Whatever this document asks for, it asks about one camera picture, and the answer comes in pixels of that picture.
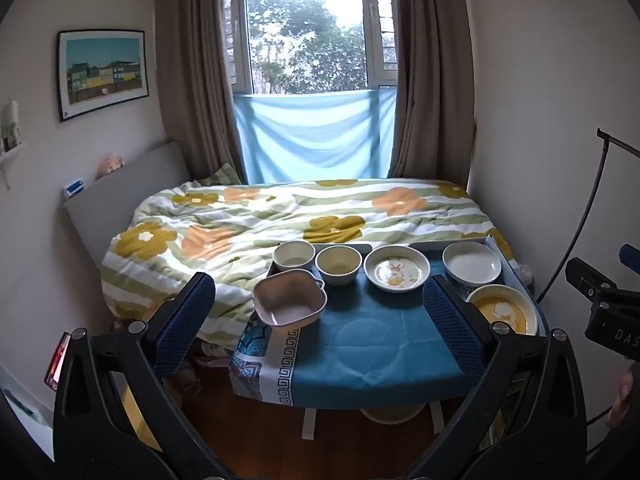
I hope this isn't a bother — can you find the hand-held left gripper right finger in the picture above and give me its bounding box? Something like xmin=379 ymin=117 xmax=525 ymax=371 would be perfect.
xmin=410 ymin=275 xmax=589 ymax=478

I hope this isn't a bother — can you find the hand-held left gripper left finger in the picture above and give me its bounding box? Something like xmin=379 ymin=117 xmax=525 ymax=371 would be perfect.
xmin=52 ymin=272 xmax=231 ymax=480

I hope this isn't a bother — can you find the yellow rimmed plate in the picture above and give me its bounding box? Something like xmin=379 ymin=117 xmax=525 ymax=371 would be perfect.
xmin=465 ymin=284 xmax=540 ymax=337

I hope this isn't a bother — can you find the plain white plate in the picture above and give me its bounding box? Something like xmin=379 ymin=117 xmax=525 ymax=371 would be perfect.
xmin=442 ymin=241 xmax=503 ymax=289

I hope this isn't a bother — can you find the pink square bowl with handles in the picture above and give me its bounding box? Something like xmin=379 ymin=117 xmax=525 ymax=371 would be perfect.
xmin=252 ymin=268 xmax=327 ymax=328

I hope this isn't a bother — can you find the person's right hand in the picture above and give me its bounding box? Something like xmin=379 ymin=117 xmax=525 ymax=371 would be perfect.
xmin=606 ymin=362 xmax=640 ymax=428

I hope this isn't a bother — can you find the black curved stand rod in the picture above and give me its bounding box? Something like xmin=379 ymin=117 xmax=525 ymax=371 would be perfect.
xmin=536 ymin=128 xmax=640 ymax=307

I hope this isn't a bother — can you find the blue patterned tablecloth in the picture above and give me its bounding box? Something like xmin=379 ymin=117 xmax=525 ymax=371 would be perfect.
xmin=229 ymin=242 xmax=551 ymax=406

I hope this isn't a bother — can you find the white plate with duck print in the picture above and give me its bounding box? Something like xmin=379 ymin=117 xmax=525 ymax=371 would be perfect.
xmin=363 ymin=245 xmax=431 ymax=293

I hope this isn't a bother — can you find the floral striped blanket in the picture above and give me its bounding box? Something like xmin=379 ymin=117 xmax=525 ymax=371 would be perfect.
xmin=100 ymin=178 xmax=517 ymax=352

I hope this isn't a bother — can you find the beige round stool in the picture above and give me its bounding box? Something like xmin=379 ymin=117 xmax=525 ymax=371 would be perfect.
xmin=359 ymin=404 xmax=427 ymax=424

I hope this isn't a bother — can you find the cream bowl with yellow print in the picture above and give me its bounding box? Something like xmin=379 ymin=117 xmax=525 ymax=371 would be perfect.
xmin=315 ymin=245 xmax=363 ymax=287

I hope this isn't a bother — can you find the white round bowl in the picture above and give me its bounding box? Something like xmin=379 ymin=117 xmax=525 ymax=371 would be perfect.
xmin=272 ymin=240 xmax=317 ymax=274

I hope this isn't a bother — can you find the grey bed headboard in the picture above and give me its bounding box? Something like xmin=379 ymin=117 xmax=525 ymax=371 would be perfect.
xmin=62 ymin=140 xmax=190 ymax=313

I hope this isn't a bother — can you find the green pillow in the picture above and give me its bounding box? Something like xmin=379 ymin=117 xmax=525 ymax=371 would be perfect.
xmin=199 ymin=161 xmax=247 ymax=187

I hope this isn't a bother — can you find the small plush toy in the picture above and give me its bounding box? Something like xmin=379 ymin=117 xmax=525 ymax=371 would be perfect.
xmin=95 ymin=154 xmax=126 ymax=181

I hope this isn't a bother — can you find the light blue window cloth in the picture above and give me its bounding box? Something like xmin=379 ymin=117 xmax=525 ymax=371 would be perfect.
xmin=233 ymin=86 xmax=399 ymax=184

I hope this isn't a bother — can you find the brown curtain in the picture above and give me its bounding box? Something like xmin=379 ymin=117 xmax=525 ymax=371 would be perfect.
xmin=152 ymin=0 xmax=249 ymax=184
xmin=387 ymin=0 xmax=477 ymax=194

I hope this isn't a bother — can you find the window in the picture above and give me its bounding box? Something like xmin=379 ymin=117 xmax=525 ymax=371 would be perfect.
xmin=221 ymin=0 xmax=399 ymax=97

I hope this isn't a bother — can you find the white wall shelf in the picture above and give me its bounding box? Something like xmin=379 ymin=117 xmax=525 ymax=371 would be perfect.
xmin=0 ymin=140 xmax=27 ymax=192

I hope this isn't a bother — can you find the framed wall picture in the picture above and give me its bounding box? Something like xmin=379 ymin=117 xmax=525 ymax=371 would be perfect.
xmin=56 ymin=29 xmax=150 ymax=124

